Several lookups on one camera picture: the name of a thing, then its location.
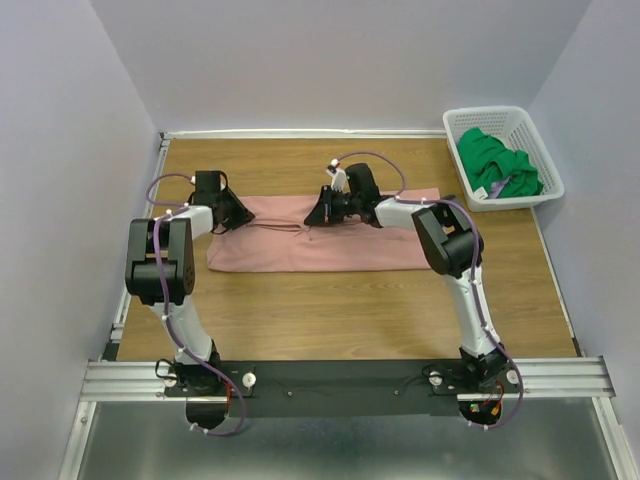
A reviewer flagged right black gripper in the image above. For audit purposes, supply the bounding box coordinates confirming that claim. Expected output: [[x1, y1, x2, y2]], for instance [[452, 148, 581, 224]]
[[303, 185, 361, 225]]

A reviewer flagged pink printed t shirt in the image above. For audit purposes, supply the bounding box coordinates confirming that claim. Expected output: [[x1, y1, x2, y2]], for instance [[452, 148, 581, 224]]
[[206, 195, 430, 273]]

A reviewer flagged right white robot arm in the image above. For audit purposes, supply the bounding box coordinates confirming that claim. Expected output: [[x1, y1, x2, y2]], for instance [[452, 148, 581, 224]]
[[305, 159, 509, 392]]

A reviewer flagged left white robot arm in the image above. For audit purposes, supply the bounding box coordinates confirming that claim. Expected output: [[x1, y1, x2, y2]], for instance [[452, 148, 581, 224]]
[[125, 170, 255, 396]]

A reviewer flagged white back edge strip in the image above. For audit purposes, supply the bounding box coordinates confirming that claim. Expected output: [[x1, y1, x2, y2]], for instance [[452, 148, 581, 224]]
[[160, 128, 446, 141]]

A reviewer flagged green t shirt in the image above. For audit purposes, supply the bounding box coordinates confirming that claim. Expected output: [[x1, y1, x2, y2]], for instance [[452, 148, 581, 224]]
[[457, 128, 543, 199]]

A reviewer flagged white plastic basket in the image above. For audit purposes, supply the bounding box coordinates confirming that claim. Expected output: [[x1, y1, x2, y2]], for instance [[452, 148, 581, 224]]
[[442, 105, 565, 212]]

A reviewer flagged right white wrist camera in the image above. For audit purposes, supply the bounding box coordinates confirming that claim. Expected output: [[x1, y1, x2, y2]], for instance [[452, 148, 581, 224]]
[[326, 158, 348, 192]]

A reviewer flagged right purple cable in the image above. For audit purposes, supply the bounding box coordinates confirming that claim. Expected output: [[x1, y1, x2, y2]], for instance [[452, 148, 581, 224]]
[[332, 151, 526, 432]]

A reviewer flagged aluminium left side rail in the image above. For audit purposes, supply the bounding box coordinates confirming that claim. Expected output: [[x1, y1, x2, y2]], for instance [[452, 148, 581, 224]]
[[101, 137, 170, 361]]

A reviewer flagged aluminium rail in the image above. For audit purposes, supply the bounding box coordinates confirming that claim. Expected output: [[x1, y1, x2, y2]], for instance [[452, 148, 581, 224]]
[[80, 357, 615, 402], [101, 137, 170, 361]]

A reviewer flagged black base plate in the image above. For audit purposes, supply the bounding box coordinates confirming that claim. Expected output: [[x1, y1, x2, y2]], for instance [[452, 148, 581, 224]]
[[164, 358, 521, 431]]

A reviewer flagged aluminium front rail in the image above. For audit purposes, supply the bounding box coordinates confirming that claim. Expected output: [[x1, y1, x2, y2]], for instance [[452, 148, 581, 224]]
[[80, 357, 615, 402]]

